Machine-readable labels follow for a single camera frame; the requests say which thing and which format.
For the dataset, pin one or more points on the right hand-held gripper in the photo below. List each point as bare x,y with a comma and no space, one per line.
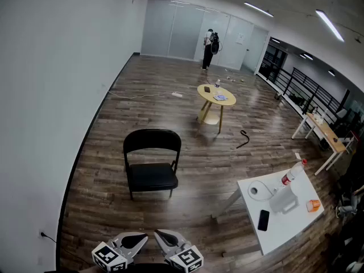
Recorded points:
186,259

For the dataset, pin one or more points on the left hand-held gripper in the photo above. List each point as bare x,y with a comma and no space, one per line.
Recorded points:
109,257

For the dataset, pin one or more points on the black folding chair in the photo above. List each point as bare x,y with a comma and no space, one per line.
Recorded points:
153,175

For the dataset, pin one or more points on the person's black clothing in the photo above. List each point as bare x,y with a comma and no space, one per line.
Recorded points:
150,269

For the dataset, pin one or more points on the black smartphone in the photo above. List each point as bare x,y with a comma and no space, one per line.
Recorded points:
263,220

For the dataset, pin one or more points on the white square table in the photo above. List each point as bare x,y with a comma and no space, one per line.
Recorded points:
284,232

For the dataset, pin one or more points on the white electric kettle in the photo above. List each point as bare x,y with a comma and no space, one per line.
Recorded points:
281,199

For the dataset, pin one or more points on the clear bottle red label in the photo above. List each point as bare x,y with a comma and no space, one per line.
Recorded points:
291,175

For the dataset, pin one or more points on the orange cup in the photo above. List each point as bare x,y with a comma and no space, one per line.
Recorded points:
313,205

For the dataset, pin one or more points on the round yellow wooden table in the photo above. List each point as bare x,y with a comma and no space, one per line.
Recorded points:
226,100

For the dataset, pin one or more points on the blue white book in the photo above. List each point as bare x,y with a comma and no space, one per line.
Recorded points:
221,97

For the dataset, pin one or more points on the small clear water bottle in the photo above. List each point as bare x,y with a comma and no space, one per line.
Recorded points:
218,83

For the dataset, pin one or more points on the small waste bin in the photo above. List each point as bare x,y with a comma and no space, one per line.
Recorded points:
277,95

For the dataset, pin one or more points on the wooden desk white legs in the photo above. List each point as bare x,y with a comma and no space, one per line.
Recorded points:
330,132

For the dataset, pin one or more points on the black metal railing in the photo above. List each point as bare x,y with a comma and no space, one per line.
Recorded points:
307,87

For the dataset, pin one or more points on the frosted glass partition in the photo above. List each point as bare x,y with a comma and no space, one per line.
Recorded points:
176,30

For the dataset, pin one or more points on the white paper notice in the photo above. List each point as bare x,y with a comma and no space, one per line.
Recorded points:
240,38

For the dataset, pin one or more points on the rows of ceiling strip lights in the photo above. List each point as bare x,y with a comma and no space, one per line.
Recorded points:
330,24

